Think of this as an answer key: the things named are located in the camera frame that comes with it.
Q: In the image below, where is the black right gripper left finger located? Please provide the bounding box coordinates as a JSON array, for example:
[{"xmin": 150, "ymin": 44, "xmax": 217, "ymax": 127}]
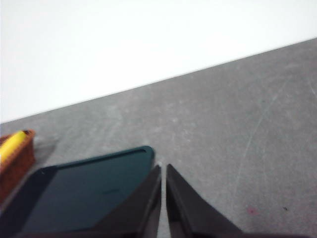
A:
[{"xmin": 14, "ymin": 165, "xmax": 162, "ymax": 238}]

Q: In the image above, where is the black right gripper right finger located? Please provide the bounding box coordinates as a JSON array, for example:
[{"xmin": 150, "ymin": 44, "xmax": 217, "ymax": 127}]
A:
[{"xmin": 165, "ymin": 163, "xmax": 317, "ymax": 238}]

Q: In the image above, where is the dark rectangular tray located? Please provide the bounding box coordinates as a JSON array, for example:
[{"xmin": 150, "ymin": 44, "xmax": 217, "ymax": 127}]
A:
[{"xmin": 0, "ymin": 145, "xmax": 156, "ymax": 235}]

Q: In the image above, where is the brown wicker basket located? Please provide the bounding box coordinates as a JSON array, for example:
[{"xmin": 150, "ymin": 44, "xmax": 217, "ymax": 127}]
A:
[{"xmin": 0, "ymin": 128, "xmax": 37, "ymax": 205}]

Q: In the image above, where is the straight yellow banana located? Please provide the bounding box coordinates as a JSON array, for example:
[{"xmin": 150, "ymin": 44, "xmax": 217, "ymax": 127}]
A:
[{"xmin": 0, "ymin": 130, "xmax": 30, "ymax": 163}]

